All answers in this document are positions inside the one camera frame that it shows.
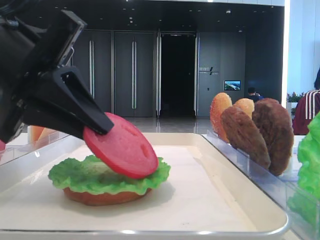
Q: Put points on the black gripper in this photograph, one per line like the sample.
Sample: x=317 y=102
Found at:
x=29 y=93

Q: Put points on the red tomato slice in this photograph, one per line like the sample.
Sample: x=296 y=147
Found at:
x=124 y=148

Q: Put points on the leaning yellow cheese slice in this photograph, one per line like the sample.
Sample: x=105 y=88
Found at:
x=46 y=132

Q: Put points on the tall orange cheese slice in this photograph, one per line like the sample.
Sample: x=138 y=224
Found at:
x=34 y=133

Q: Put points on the green lettuce leaf on bun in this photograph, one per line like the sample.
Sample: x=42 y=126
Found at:
x=94 y=177

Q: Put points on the bottom bread bun slice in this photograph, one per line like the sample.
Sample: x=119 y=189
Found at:
x=104 y=199

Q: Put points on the large orange bread slice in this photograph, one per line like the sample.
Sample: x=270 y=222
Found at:
x=219 y=103

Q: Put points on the front brown meat patty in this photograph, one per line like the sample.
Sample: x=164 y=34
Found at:
x=243 y=134

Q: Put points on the brown meat patty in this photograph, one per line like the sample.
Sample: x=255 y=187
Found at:
x=275 y=125
x=243 y=134

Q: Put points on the small orange bread slice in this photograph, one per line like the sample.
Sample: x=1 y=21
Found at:
x=245 y=104

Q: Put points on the rear brown meat patty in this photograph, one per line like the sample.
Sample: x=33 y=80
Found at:
x=275 y=125

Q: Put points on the green lettuce in rack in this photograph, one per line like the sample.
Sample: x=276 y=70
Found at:
x=308 y=162

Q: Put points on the left clear acrylic rack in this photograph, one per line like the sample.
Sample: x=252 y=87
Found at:
x=21 y=146

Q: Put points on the clear acrylic rack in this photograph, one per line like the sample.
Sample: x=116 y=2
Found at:
x=278 y=188
x=21 y=146

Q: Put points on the white rectangular tray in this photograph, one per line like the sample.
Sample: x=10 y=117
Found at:
x=204 y=198

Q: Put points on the person in blue shirt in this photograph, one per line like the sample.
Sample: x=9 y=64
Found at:
x=253 y=95

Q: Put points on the flower planter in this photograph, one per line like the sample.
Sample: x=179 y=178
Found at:
x=292 y=100

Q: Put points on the person in maroon striped jacket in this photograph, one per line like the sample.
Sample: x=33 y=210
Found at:
x=306 y=109

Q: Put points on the right clear acrylic rack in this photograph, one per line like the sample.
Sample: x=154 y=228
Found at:
x=278 y=188

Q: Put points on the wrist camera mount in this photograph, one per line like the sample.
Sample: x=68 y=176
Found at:
x=55 y=47

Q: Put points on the wall mounted screen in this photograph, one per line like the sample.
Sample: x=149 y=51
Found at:
x=232 y=85

